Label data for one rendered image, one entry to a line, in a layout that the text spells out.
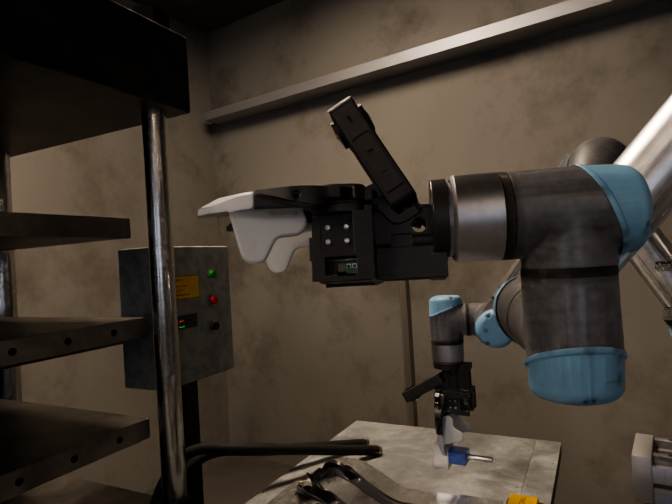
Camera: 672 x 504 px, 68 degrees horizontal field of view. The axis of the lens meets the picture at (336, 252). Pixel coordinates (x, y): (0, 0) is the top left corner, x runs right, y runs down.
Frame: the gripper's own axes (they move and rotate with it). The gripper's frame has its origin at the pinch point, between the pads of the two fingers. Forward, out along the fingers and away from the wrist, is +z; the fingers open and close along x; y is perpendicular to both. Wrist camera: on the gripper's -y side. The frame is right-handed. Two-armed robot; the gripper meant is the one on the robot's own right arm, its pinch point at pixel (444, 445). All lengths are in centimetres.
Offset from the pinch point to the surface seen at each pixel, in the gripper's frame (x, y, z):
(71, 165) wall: 72, -232, -109
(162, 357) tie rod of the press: -27, -61, -24
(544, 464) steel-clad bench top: 33.5, 18.1, 15.1
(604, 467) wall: 153, 32, 61
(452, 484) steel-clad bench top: 13.0, -2.5, 15.1
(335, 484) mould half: -23.5, -17.2, 1.8
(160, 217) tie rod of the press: -26, -60, -58
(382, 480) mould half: -12.7, -11.1, 4.6
